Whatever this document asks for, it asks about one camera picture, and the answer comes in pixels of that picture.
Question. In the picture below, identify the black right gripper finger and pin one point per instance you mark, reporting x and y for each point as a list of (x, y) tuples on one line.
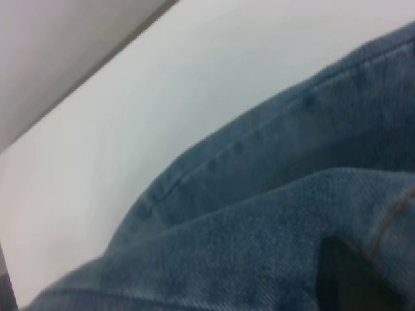
[(347, 285)]

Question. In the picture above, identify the blue denim pants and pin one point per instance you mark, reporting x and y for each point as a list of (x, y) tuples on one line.
[(259, 226)]

